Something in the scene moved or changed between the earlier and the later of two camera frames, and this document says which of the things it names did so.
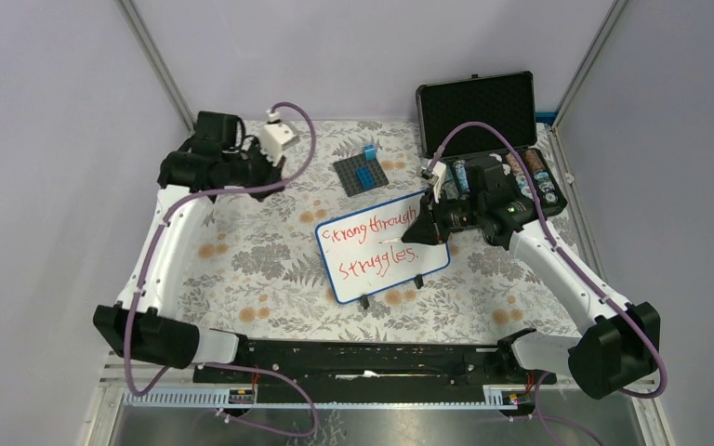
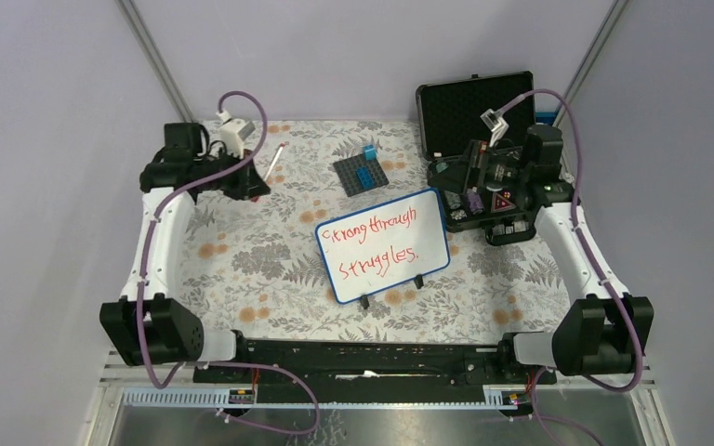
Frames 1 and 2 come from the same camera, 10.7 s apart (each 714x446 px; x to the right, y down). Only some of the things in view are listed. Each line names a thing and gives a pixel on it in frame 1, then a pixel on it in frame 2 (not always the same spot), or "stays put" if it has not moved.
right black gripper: (423, 229) -> (454, 178)
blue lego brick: (370, 152) stays put
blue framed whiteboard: (364, 253) stays put
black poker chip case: (488, 115) stays put
